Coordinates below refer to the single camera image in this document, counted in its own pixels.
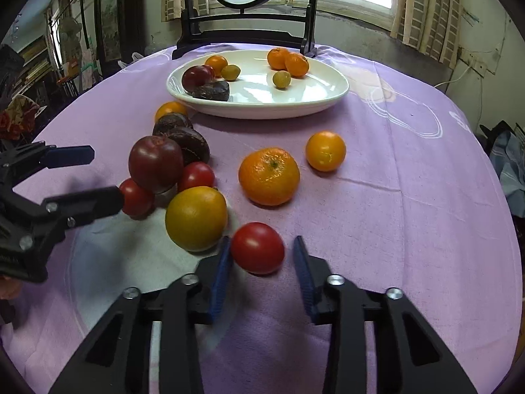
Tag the small orange right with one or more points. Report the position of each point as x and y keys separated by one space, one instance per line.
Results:
x=325 y=151

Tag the mandarin orange with stem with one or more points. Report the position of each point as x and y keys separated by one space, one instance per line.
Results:
x=269 y=177

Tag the small yellow fruit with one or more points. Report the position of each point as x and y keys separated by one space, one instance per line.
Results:
x=281 y=79

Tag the dark wooden cabinet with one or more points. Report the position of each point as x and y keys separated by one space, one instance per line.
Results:
x=119 y=32

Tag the round painted screen stand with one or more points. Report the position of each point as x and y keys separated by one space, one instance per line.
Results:
x=192 y=37

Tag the small yellow-green fruit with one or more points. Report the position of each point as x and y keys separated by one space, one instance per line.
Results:
x=230 y=72

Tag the large dark red apple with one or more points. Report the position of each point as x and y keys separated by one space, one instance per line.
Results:
x=155 y=163

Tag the large orange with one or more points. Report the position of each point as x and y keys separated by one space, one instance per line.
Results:
x=171 y=107

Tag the white oval plate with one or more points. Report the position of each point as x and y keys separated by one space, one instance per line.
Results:
x=254 y=96

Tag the small orange on plate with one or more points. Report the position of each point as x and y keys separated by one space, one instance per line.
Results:
x=276 y=58

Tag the right striped curtain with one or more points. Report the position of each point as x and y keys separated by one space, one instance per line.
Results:
x=431 y=27

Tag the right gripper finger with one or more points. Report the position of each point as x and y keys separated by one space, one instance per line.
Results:
x=83 y=208
x=36 y=156

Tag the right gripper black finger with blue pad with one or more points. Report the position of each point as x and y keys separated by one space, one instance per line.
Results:
x=115 y=356
x=410 y=356

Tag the person's left hand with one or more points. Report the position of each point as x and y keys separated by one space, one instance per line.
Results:
x=9 y=288

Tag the yellow orange fruit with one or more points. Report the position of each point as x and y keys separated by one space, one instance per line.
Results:
x=196 y=218

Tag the dark red plum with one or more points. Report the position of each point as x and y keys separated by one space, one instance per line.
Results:
x=197 y=76

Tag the purple tablecloth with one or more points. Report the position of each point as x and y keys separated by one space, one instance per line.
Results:
x=416 y=204

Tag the small orange behind pile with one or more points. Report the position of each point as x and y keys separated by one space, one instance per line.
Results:
x=217 y=63

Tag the blue clothes pile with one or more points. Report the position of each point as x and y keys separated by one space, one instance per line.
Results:
x=507 y=158

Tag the red tomato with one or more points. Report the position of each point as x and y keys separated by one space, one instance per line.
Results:
x=195 y=175
x=257 y=248
x=138 y=201

